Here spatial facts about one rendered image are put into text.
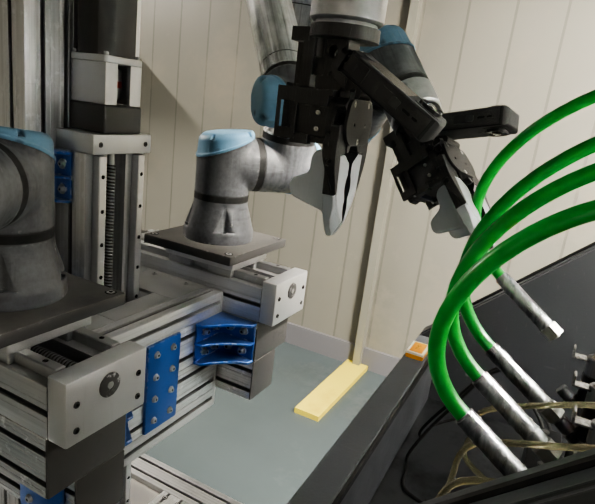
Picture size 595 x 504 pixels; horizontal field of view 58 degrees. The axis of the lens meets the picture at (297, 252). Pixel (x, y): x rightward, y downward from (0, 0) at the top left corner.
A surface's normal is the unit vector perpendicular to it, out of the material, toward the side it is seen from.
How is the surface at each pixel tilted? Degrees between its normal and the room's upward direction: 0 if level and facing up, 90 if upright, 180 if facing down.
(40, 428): 90
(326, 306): 90
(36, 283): 73
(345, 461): 0
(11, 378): 90
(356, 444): 0
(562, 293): 90
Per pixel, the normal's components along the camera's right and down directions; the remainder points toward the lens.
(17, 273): 0.61, -0.02
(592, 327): -0.45, 0.18
